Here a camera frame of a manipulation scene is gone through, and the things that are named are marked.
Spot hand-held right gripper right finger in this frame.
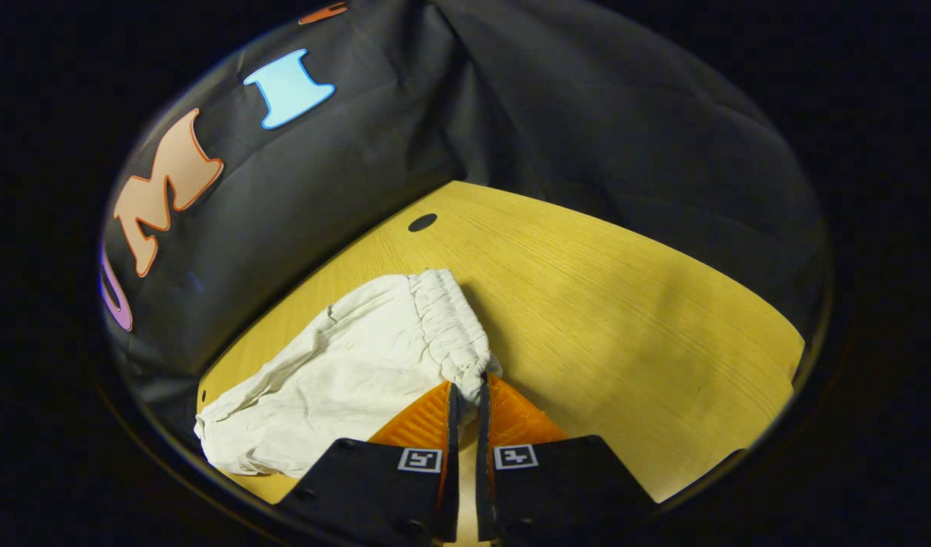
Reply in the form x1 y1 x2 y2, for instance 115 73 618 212
475 372 658 544

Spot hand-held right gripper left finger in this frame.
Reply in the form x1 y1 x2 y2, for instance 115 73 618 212
277 380 461 544

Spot white jeans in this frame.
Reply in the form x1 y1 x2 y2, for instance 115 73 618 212
194 268 503 547

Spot black backdrop cloth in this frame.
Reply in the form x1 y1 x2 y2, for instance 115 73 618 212
97 0 831 426

